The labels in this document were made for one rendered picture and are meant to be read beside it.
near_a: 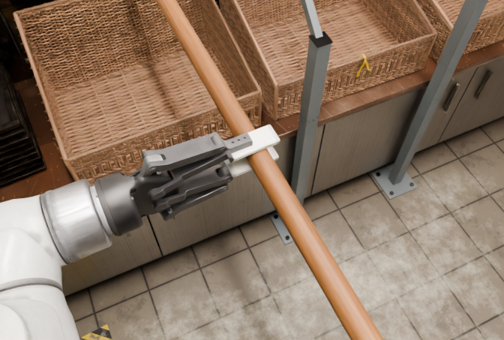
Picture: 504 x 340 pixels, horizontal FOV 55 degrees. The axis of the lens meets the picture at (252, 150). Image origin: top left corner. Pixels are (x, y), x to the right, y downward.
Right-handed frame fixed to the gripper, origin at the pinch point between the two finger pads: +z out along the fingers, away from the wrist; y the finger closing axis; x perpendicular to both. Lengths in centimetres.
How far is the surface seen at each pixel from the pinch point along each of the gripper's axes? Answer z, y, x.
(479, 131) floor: 135, 119, -41
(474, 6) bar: 82, 29, -35
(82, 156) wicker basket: -24, 47, -47
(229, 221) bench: 12, 104, -42
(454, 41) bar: 82, 42, -36
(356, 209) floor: 63, 119, -32
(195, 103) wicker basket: 11, 61, -63
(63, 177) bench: -32, 62, -55
